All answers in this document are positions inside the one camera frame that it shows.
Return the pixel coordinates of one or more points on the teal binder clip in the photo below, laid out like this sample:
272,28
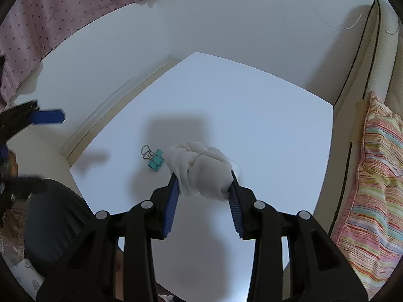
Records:
156,162

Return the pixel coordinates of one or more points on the striped pastel quilt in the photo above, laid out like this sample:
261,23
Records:
377,179

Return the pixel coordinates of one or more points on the pink lacy cloth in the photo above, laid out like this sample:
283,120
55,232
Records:
11,232

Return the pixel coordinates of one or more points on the person's dark trousers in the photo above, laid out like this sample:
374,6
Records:
56,226

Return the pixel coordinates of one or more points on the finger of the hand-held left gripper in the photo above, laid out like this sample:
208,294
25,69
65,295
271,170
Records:
25,185
48,117

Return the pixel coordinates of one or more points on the white knotted sock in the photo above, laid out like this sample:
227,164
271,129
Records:
204,170

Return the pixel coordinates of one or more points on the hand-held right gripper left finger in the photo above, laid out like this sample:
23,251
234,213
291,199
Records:
170,207

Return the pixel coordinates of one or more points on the white patterned cloth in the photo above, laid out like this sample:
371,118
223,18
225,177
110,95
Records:
23,273

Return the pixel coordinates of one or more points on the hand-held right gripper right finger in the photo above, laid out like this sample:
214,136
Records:
236,210

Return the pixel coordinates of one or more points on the beige padded headboard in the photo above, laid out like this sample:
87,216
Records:
387,53

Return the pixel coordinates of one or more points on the pink dotted curtain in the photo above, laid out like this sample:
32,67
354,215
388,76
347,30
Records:
63,12

